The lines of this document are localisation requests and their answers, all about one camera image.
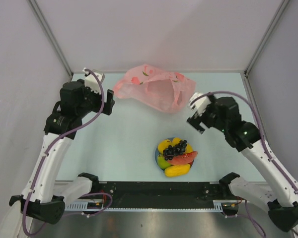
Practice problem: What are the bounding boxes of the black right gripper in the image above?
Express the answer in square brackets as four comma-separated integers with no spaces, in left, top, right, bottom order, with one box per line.
[187,92,228,133]

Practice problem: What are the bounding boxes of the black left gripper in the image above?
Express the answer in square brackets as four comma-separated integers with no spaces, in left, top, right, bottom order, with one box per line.
[76,79,114,118]

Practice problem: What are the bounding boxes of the yellow fake mango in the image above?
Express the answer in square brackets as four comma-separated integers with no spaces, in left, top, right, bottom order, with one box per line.
[172,137,193,154]

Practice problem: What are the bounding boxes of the fake watermelon slice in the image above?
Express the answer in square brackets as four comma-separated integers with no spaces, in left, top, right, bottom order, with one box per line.
[170,151,198,165]

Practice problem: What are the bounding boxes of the yellow fake pear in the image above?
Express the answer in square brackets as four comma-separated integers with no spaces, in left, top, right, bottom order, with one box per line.
[157,139,172,154]

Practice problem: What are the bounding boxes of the black fake grapes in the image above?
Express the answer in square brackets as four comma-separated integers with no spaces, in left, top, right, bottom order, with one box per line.
[163,140,187,161]

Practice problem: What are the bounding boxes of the pink plastic bag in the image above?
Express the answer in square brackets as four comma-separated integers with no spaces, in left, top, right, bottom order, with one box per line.
[113,64,196,114]

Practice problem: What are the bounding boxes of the green fake pear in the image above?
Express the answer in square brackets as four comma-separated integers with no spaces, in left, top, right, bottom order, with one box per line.
[157,156,171,170]

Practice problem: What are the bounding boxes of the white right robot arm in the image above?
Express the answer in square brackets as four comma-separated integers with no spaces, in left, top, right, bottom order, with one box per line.
[187,91,298,232]

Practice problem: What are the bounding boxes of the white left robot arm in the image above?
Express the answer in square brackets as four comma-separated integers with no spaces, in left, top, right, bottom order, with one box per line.
[9,79,115,225]

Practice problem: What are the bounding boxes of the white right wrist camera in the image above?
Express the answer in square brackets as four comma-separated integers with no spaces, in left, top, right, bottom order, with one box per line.
[188,92,211,116]

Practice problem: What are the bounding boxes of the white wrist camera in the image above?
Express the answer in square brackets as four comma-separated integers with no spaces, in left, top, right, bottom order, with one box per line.
[188,92,211,116]
[83,68,105,94]

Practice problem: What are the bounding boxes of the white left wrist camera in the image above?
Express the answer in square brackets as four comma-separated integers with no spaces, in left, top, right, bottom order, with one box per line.
[83,68,105,94]

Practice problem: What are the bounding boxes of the white slotted cable duct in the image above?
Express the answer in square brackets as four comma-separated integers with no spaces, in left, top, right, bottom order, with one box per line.
[65,200,104,212]

